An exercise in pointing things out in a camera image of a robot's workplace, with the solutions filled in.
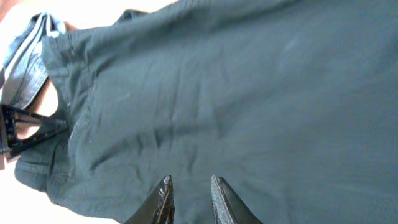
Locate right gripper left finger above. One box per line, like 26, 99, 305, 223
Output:
124, 175, 175, 224

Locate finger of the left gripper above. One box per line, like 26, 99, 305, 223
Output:
1, 104, 67, 159

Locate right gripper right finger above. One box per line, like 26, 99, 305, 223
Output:
211, 175, 262, 224

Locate black shorts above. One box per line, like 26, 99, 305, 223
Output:
15, 0, 397, 223

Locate folded light blue jeans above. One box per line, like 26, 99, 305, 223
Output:
1, 12, 67, 109

